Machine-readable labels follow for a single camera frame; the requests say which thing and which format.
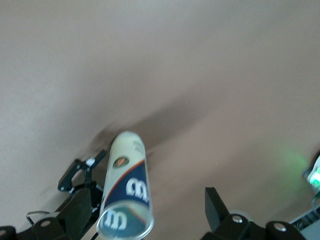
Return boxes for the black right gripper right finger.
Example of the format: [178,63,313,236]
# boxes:
[201,186,307,240]

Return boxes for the brown table mat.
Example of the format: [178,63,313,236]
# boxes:
[0,0,320,240]

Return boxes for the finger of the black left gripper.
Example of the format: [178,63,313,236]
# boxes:
[57,149,106,192]
[90,183,104,218]

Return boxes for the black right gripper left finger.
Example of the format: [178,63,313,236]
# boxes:
[0,188,93,240]

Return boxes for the silver table edge frame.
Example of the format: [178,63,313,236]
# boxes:
[289,207,320,227]

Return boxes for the blue white tennis ball can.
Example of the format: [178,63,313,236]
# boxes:
[96,131,155,238]

